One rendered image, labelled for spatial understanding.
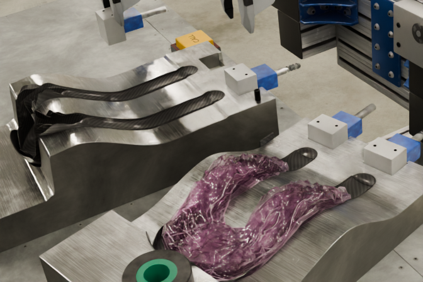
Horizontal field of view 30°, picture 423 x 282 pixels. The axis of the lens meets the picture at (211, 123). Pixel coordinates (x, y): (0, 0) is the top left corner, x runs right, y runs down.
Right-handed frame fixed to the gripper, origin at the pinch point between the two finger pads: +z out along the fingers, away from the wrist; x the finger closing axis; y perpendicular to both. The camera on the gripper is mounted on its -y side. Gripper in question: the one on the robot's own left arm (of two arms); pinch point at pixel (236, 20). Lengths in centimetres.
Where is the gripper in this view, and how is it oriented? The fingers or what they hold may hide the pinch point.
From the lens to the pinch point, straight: 127.3
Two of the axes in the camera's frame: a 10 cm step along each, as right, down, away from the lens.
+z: 1.3, 8.3, 5.4
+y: 9.0, -3.3, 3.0
